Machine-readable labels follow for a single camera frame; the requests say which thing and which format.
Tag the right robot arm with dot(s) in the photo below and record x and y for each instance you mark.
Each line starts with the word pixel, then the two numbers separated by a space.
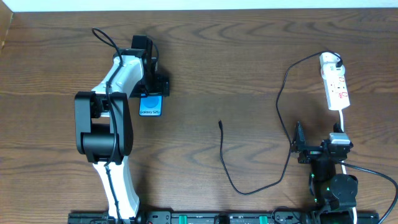
pixel 333 192

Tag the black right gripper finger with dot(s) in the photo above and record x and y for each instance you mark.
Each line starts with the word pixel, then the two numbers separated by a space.
pixel 337 128
pixel 298 143

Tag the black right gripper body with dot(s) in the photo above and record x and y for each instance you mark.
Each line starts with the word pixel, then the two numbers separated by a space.
pixel 313 149

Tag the white power strip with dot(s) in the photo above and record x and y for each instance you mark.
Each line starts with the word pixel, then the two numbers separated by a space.
pixel 335 88

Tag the blue Galaxy smartphone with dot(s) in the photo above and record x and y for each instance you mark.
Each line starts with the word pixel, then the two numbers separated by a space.
pixel 151 106

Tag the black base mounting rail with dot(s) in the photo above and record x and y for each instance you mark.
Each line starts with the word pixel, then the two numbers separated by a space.
pixel 167 217

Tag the white wall charger adapter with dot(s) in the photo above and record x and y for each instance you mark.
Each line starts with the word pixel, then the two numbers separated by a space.
pixel 330 70

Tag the cardboard side panel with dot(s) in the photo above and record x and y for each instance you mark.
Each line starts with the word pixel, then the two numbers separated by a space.
pixel 6 16

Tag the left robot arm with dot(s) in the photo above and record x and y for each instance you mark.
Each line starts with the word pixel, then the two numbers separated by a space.
pixel 103 124

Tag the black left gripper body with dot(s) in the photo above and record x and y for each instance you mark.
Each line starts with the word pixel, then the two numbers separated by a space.
pixel 162 85

